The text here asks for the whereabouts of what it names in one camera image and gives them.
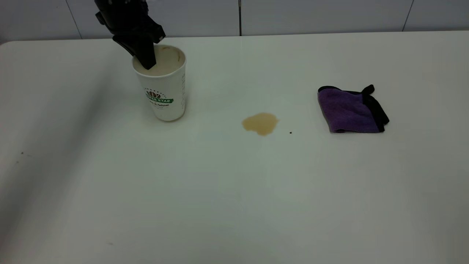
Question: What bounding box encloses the purple cloth with black trim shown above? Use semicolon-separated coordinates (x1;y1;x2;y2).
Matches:
317;84;390;133

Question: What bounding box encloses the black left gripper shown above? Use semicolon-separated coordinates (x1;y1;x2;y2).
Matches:
94;0;166;70

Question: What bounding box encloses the brown coffee spill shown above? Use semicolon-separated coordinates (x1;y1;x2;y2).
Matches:
241;112;279;136

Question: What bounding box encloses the white paper coffee cup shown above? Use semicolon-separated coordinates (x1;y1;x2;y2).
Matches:
132;44;187;122

